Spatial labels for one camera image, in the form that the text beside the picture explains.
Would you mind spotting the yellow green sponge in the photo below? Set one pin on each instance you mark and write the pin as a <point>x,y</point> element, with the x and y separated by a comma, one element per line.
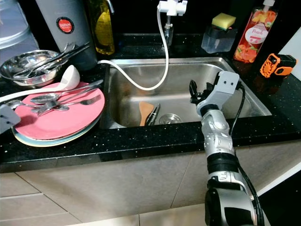
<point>223,21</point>

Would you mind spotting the stainless steel sink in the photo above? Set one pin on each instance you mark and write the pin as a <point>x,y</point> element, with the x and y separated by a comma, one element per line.
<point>178,73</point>

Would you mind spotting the yellow oil bottle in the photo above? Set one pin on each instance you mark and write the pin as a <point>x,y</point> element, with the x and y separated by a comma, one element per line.
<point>103,30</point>

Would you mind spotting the floral plate blue rim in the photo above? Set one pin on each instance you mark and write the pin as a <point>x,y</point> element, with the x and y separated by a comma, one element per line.
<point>51,143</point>

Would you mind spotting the white faucet head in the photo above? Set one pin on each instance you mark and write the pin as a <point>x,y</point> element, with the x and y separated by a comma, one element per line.
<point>171,7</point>

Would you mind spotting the white ladle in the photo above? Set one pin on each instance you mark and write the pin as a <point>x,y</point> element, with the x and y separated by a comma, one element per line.
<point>70,78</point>

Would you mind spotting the steel bowl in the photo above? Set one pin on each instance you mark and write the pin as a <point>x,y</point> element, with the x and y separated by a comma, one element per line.
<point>44,81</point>

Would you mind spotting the pink plate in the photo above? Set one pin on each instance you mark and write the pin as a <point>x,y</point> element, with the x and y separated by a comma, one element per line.
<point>61,125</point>

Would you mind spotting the orange black gadget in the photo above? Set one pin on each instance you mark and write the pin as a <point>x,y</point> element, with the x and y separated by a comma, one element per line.
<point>270,66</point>

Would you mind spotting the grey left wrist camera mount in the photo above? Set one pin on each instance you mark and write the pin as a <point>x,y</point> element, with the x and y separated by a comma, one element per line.
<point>9,120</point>

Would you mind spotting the peach dish soap bottle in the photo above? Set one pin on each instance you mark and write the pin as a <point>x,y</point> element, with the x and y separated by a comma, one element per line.
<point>251,44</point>

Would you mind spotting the white edged dark cabinet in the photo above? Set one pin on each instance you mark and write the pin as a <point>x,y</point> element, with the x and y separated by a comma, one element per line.
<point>287,202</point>

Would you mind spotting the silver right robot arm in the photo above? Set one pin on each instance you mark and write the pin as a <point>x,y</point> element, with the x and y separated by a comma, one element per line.
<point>218,139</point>

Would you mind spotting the grey water filter canister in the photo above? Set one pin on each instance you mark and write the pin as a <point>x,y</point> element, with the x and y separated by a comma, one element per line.
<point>66,14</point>

